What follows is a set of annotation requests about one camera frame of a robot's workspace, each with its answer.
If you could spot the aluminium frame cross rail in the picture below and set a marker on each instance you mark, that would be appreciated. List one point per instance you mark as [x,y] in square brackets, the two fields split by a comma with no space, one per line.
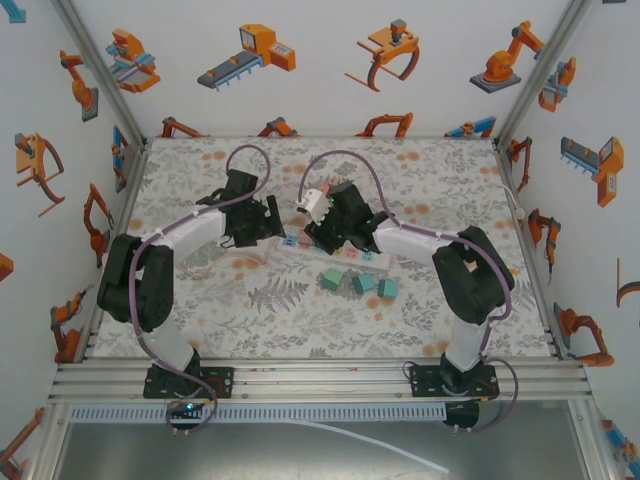
[320,385]

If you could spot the black connector box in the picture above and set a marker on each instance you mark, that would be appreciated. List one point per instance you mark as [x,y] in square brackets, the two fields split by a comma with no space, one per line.
[462,412]

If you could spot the white plastic tube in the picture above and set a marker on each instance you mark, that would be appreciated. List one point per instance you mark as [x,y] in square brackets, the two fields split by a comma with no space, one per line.
[442,468]

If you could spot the floral print tablecloth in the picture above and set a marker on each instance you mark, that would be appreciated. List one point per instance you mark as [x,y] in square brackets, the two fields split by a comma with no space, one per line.
[300,325]

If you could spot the green cube plug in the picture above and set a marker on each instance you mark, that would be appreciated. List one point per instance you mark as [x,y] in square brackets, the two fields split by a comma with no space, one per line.
[331,280]

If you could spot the aluminium frame post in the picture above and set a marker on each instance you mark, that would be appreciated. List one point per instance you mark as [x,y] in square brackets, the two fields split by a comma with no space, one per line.
[541,70]
[102,70]

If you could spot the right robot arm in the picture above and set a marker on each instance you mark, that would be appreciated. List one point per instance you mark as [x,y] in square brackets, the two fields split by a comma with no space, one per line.
[475,285]

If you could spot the teal cube plug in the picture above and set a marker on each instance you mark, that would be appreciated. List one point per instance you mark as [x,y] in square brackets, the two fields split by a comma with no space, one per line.
[387,289]
[363,284]

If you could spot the circuit board with green light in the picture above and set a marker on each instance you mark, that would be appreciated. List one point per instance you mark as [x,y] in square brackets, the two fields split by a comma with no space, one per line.
[186,407]

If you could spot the aluminium frame side rail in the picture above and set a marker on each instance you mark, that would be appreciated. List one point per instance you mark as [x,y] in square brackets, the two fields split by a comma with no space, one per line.
[531,250]
[135,175]

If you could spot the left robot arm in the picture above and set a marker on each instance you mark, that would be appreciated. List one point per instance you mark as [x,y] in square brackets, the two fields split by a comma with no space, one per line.
[135,285]

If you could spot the white power strip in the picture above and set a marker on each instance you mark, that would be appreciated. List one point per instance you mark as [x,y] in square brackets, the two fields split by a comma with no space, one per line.
[372,260]

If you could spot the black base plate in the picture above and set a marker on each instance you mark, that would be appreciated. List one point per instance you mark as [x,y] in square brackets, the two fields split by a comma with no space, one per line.
[422,382]
[222,382]

